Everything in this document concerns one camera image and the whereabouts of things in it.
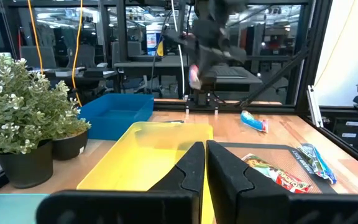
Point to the grey background desk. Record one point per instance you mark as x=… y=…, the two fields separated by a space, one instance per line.
x=148 y=63

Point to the black-bordered silicone baking mat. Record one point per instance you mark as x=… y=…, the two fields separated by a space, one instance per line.
x=278 y=155

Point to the small green potted plant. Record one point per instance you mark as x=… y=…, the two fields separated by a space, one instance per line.
x=70 y=144

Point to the silver aluminium bracket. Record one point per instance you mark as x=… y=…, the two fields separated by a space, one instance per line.
x=314 y=105

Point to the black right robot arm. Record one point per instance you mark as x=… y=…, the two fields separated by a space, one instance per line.
x=216 y=17

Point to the blue granola bar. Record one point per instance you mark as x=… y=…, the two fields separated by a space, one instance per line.
x=317 y=163
x=253 y=122

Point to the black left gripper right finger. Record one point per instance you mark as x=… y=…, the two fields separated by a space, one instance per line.
x=228 y=193

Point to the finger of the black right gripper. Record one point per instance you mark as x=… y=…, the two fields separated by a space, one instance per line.
x=208 y=70

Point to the yellow plastic tray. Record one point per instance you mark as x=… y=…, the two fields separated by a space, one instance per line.
x=154 y=149

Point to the teal plastic tray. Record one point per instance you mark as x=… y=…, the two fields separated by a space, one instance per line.
x=8 y=208

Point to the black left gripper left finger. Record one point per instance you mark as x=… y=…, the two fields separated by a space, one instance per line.
x=179 y=199

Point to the red green chewy granola bar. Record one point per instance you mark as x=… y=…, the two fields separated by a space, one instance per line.
x=275 y=174

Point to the large white-flowered potted plant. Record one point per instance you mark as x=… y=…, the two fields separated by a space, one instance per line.
x=14 y=102

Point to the dark grey desk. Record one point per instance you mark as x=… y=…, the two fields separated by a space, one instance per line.
x=253 y=79

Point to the dark office chair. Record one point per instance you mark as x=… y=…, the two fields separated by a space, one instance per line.
x=50 y=57
x=87 y=56

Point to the white canister blue label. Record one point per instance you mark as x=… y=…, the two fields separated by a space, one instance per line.
x=152 y=40

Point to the blue plastic tray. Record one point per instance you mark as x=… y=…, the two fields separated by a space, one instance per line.
x=117 y=118

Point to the black aluminium rig frame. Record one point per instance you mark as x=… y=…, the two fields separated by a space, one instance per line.
x=312 y=56

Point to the black keyboard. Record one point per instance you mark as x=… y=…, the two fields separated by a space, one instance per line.
x=233 y=72

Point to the silver red granola bar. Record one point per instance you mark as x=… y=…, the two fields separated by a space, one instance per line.
x=194 y=77

